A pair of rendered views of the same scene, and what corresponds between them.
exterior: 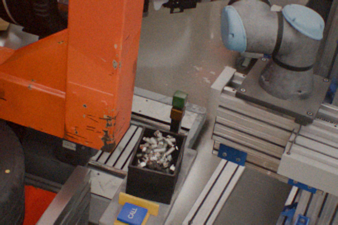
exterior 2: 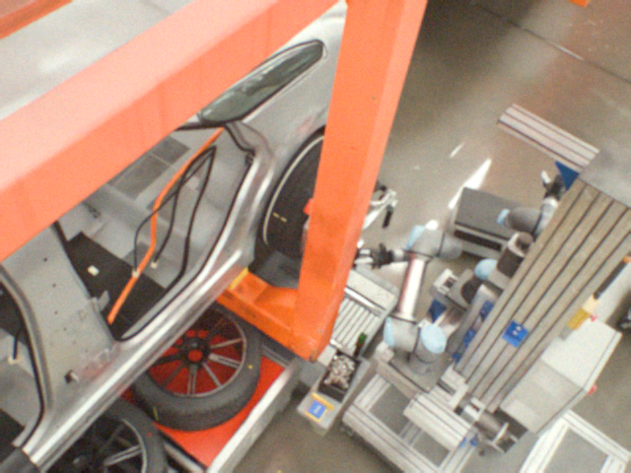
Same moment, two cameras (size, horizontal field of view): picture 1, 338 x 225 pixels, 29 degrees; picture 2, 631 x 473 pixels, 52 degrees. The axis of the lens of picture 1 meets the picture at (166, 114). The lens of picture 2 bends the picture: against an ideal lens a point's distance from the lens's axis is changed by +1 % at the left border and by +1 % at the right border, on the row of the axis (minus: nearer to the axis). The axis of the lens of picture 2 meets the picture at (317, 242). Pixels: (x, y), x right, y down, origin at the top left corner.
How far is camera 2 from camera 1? 155 cm
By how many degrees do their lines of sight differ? 17
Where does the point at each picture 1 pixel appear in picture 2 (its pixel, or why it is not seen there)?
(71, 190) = (287, 376)
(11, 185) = (250, 377)
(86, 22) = (305, 308)
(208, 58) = not seen: hidden behind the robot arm
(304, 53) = (430, 357)
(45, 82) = (279, 318)
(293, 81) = (422, 367)
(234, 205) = (392, 390)
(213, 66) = not seen: hidden behind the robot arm
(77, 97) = (297, 335)
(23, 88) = (266, 318)
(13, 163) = (254, 361)
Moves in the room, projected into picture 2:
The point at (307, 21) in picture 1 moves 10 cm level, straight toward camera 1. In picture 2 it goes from (433, 344) to (423, 362)
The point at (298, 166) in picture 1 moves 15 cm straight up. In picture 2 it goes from (414, 416) to (423, 402)
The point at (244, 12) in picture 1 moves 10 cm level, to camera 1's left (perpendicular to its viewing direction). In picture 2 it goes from (396, 329) to (375, 320)
